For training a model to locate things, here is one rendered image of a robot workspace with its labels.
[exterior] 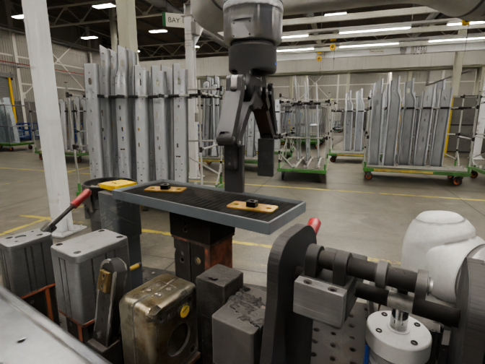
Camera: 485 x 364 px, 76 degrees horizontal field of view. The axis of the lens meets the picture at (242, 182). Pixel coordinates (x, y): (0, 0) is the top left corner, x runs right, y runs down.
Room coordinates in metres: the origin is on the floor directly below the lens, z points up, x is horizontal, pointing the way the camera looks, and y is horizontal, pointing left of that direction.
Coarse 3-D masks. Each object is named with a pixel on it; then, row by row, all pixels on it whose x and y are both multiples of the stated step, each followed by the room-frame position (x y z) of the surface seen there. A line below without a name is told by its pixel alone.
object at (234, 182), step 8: (224, 152) 0.45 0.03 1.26; (240, 152) 0.44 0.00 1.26; (224, 160) 0.45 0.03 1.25; (240, 160) 0.44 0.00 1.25; (224, 168) 0.45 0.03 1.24; (240, 168) 0.44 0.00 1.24; (224, 176) 0.45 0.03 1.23; (232, 176) 0.44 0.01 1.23; (240, 176) 0.44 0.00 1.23; (224, 184) 0.45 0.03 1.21; (232, 184) 0.44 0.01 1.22; (240, 184) 0.44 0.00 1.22; (240, 192) 0.44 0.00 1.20
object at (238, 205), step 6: (228, 204) 0.52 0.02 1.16; (234, 204) 0.52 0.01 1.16; (240, 204) 0.52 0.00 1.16; (246, 204) 0.50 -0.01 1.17; (252, 204) 0.50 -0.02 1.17; (258, 204) 0.52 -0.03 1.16; (264, 204) 0.52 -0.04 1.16; (252, 210) 0.49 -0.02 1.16; (258, 210) 0.48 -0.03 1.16; (264, 210) 0.48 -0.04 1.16; (270, 210) 0.48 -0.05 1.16
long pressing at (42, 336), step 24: (0, 288) 0.51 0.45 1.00; (0, 312) 0.45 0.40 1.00; (24, 312) 0.45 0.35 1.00; (0, 336) 0.39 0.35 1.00; (24, 336) 0.39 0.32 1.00; (48, 336) 0.39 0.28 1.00; (72, 336) 0.39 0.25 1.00; (0, 360) 0.35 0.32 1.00; (24, 360) 0.35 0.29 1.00; (48, 360) 0.35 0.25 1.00; (72, 360) 0.35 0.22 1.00; (96, 360) 0.34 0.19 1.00
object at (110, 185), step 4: (120, 180) 0.74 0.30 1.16; (124, 180) 0.74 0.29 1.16; (100, 184) 0.70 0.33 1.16; (104, 184) 0.70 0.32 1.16; (108, 184) 0.69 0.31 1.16; (112, 184) 0.69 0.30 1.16; (116, 184) 0.69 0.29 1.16; (120, 184) 0.69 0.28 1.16; (124, 184) 0.70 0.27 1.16; (128, 184) 0.70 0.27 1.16; (132, 184) 0.71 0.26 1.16; (104, 188) 0.70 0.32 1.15; (108, 188) 0.69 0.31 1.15; (112, 188) 0.68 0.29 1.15
